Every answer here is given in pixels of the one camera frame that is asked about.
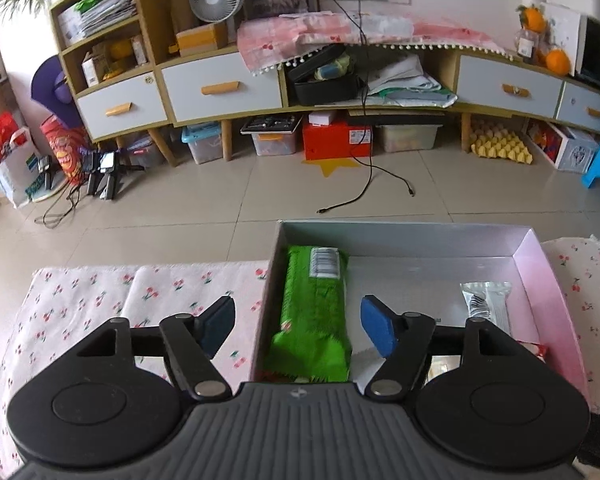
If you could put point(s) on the purple hat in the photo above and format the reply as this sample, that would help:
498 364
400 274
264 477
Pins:
55 90

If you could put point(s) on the green snack packet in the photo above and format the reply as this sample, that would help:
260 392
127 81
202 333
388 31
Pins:
315 320

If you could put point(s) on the cherry print tablecloth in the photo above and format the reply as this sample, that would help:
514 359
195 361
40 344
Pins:
105 295

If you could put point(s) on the pink cardboard box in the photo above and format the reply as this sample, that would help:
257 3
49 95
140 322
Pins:
430 237

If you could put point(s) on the wooden cabinet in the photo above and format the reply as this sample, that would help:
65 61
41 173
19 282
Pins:
150 25

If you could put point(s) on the black hand-held device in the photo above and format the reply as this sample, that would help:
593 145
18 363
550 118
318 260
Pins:
92 175
111 175

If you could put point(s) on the long silver snack packet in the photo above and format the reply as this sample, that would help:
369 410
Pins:
487 302

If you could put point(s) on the black case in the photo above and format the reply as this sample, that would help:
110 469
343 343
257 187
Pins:
325 92

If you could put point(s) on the red printed bag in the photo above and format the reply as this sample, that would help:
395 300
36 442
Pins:
62 150

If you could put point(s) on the white shopping bag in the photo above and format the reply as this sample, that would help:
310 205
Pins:
15 170

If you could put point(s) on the orange fruit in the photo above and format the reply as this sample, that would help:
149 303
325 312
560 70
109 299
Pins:
534 17
557 60

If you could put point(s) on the pile of papers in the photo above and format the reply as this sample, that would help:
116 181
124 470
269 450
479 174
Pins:
410 85

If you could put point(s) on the stack of documents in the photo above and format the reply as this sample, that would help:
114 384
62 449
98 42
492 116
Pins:
97 12

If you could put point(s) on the clear storage box black lid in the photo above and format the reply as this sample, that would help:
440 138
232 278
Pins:
272 137

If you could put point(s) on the small white carton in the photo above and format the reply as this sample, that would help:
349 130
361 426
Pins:
92 70

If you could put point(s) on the pink cherry print cloth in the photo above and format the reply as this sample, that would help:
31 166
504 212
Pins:
330 30

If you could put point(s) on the white box blue print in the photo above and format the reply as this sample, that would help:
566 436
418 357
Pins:
575 152

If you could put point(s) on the small clear storage box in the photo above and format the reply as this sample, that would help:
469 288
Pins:
147 150

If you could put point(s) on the red shoebox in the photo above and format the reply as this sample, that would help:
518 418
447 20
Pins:
335 140

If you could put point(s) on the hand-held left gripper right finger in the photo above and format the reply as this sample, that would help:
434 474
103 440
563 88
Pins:
380 325

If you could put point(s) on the clear storage box blue lid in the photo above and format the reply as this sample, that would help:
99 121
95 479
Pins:
202 145

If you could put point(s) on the yellow cardboard box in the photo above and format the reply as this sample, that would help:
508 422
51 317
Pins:
200 40

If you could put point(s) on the yellow egg tray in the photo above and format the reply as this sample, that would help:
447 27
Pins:
500 147

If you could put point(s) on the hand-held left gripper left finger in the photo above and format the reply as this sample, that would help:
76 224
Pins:
215 322

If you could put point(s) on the yellow star floor sticker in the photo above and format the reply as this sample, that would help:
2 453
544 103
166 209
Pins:
332 167

